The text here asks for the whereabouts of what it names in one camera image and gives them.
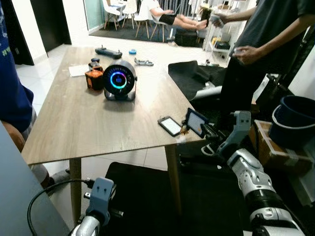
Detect round grey speaker glowing ring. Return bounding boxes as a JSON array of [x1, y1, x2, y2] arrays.
[[102, 59, 138, 102]]

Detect silver metal clip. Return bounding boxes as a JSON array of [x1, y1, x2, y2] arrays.
[[134, 58, 154, 66]]

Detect white shelf unit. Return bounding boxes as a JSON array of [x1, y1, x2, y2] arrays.
[[203, 7, 232, 62]]

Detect orange and black device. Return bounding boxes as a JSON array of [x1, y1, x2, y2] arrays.
[[85, 63, 105, 91]]

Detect black smartphone white screen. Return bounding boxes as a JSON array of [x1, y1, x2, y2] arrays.
[[157, 116, 183, 137]]

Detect black remote controller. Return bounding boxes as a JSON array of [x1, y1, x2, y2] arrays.
[[95, 46, 123, 59]]

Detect seated person in white shirt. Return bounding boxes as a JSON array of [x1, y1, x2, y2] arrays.
[[143, 0, 208, 31]]

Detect navy bucket white rim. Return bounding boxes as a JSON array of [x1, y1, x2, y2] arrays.
[[268, 96, 315, 149]]

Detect person in blue shirt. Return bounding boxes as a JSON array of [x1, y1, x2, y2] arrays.
[[0, 0, 69, 190]]

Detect grey blue panel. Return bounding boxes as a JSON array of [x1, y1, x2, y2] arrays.
[[0, 123, 69, 236]]

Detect black floor mat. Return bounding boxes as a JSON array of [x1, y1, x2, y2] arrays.
[[98, 161, 315, 236]]

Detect dark door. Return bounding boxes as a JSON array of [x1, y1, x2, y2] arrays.
[[0, 0, 35, 66], [30, 0, 72, 52]]

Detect person in black clothes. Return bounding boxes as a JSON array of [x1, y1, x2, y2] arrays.
[[209, 0, 315, 133]]

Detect black bag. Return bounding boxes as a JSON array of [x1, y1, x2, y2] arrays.
[[175, 30, 199, 47]]

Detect wooden box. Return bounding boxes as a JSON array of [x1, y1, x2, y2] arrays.
[[251, 119, 315, 173]]

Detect white chair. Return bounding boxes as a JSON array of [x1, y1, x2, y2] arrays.
[[135, 0, 165, 42], [121, 0, 138, 28], [102, 0, 123, 30]]

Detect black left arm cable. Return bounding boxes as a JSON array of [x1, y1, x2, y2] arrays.
[[27, 178, 94, 236]]

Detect white paper sheet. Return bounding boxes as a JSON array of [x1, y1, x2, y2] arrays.
[[68, 64, 90, 77]]

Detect light wooden table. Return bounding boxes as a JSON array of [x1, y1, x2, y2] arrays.
[[21, 46, 207, 224]]

